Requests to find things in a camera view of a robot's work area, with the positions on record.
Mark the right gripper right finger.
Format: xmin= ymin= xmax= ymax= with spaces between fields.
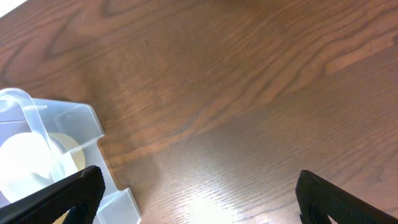
xmin=295 ymin=170 xmax=397 ymax=224

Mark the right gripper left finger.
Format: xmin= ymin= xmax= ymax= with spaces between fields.
xmin=1 ymin=166 xmax=106 ymax=224

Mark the cream cup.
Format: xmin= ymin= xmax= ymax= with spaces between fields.
xmin=1 ymin=133 xmax=85 ymax=203

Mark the clear plastic storage container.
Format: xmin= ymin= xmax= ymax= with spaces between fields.
xmin=1 ymin=88 xmax=141 ymax=223

